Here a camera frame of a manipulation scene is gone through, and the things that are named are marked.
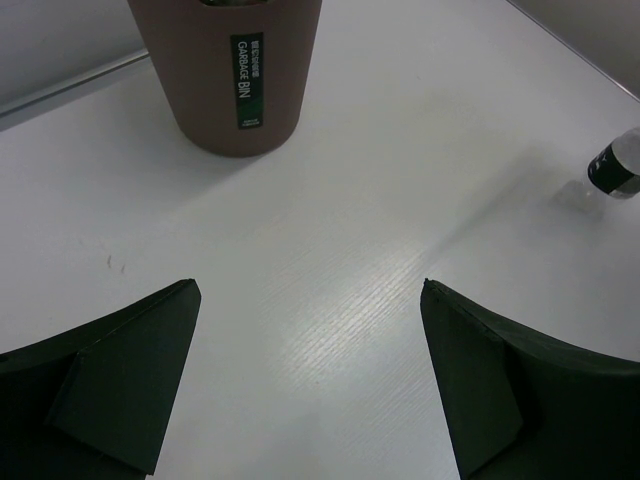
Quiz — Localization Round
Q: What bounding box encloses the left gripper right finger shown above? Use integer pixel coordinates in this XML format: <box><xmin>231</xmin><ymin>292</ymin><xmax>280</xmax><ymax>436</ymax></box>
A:
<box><xmin>420</xmin><ymin>280</ymin><xmax>639</xmax><ymax>479</ymax></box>

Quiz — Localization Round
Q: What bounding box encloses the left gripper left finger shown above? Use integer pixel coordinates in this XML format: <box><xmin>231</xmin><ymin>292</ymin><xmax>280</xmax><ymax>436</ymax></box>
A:
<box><xmin>1</xmin><ymin>279</ymin><xmax>201</xmax><ymax>479</ymax></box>

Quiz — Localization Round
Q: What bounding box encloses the small black-cap clear bottle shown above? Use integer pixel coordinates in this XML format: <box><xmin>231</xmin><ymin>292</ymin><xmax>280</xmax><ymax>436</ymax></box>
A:
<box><xmin>587</xmin><ymin>127</ymin><xmax>639</xmax><ymax>200</ymax></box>

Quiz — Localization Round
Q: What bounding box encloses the brown plastic waste bin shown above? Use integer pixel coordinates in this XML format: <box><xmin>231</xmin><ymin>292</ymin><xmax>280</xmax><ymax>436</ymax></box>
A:
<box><xmin>129</xmin><ymin>0</ymin><xmax>322</xmax><ymax>158</ymax></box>

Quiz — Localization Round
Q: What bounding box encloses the aluminium frame rail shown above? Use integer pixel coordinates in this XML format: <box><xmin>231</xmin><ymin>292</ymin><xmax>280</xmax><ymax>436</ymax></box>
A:
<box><xmin>1</xmin><ymin>49</ymin><xmax>150</xmax><ymax>131</ymax></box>

